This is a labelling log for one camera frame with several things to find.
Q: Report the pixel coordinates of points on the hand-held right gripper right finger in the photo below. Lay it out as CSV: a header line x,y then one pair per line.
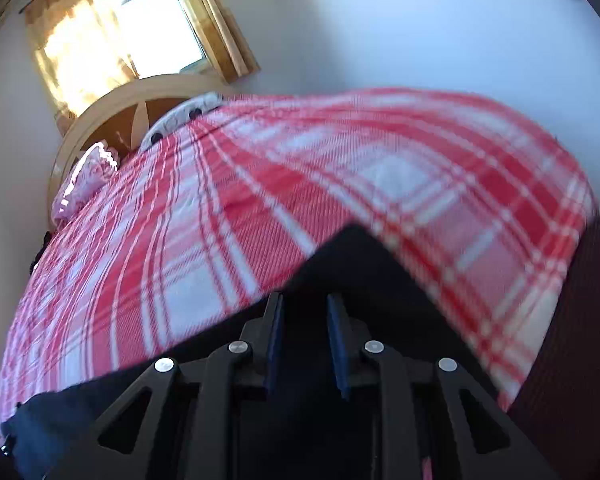
x,y
337,345

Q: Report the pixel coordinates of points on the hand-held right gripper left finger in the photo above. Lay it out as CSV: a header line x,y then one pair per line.
x,y
276,340

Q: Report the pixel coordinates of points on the black pants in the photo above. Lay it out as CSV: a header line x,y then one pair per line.
x,y
350,260

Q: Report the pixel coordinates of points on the red plaid bed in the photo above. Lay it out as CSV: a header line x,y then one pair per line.
x,y
330,170

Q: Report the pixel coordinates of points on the white black-dotted pillow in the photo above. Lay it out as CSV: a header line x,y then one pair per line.
x,y
180,120

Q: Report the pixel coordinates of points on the dark maroon cloth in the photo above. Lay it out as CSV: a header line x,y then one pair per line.
x,y
580,335

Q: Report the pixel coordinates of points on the pink pillow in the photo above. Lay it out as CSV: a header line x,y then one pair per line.
x,y
87,175

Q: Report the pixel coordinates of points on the cream wooden headboard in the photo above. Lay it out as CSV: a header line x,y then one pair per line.
x,y
110,125

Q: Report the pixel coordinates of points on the window behind headboard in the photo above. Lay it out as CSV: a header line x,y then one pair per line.
x,y
155,25

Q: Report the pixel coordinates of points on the sheer yellow curtain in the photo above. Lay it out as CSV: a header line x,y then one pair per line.
x,y
75,50

